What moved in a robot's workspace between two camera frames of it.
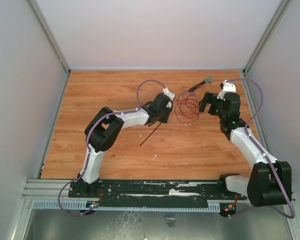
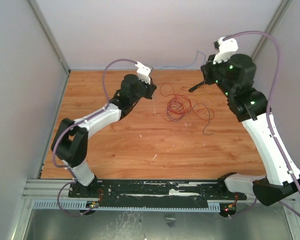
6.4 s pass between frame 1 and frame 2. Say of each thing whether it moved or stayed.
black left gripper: moved
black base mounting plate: stayed
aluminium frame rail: stayed
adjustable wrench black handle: stayed
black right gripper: moved
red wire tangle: moved
